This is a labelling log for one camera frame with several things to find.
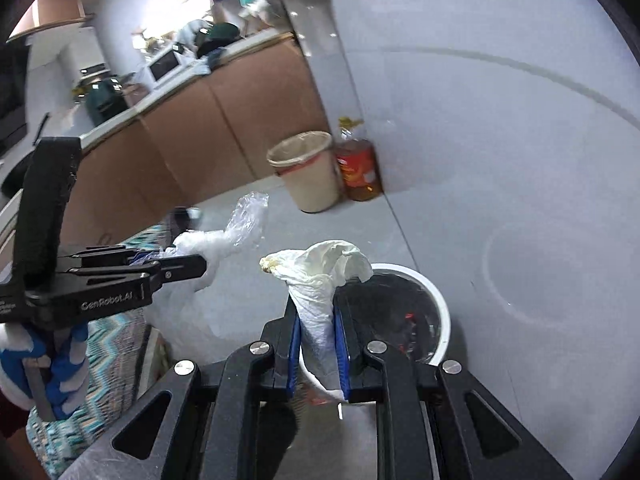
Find zigzag patterned cloth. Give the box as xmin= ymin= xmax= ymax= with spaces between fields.
xmin=25 ymin=225 xmax=171 ymax=480

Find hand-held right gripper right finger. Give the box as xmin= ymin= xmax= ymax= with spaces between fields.
xmin=334 ymin=290 xmax=576 ymax=480

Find white round trash bin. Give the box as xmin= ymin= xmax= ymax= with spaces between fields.
xmin=297 ymin=262 xmax=452 ymax=403

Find white paper towel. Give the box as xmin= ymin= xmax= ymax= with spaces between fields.
xmin=259 ymin=240 xmax=373 ymax=403

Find person's left hand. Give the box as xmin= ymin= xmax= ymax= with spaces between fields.
xmin=0 ymin=320 xmax=91 ymax=421

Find wooden wall cabinet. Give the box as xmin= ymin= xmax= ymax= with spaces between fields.
xmin=7 ymin=0 xmax=96 ymax=43

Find clear plastic bag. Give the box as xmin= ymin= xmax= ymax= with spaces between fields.
xmin=150 ymin=192 xmax=271 ymax=341

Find beige trash bin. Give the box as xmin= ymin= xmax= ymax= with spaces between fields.
xmin=266 ymin=131 xmax=343 ymax=213

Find cooking oil bottle red label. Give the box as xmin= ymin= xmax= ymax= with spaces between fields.
xmin=334 ymin=117 xmax=383 ymax=202

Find white microwave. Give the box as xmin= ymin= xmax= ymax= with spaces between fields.
xmin=145 ymin=47 xmax=183 ymax=86

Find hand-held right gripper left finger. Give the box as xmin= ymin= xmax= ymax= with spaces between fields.
xmin=60 ymin=297 xmax=303 ymax=480

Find dark green kitchen appliance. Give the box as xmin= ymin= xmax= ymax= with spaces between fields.
xmin=82 ymin=75 xmax=128 ymax=126

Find black bin liner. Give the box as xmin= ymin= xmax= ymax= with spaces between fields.
xmin=340 ymin=270 xmax=443 ymax=366

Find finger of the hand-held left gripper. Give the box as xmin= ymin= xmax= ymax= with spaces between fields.
xmin=70 ymin=254 xmax=207 ymax=287
xmin=60 ymin=244 xmax=166 ymax=267

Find brown wooden cabinet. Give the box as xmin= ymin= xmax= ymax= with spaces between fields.
xmin=60 ymin=35 xmax=331 ymax=256

